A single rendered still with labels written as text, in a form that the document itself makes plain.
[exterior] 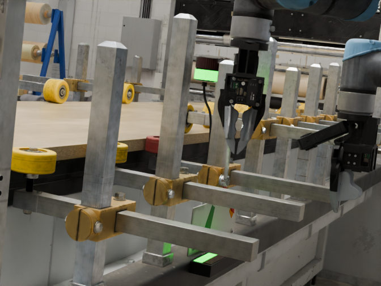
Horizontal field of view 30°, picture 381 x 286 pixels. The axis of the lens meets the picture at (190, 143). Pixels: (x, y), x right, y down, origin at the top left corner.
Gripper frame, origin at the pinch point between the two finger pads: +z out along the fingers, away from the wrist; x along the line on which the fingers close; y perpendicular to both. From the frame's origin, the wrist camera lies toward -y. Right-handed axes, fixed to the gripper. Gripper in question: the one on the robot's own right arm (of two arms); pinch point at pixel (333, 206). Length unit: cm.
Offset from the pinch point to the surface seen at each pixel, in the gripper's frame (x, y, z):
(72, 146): -32, -46, -8
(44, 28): 846, -693, -72
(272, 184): -1.5, -13.3, -2.7
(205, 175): -8.5, -26.4, -3.3
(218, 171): -7.2, -24.0, -4.4
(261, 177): -1.5, -16.1, -3.7
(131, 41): 870, -539, -64
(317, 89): 69, -24, -24
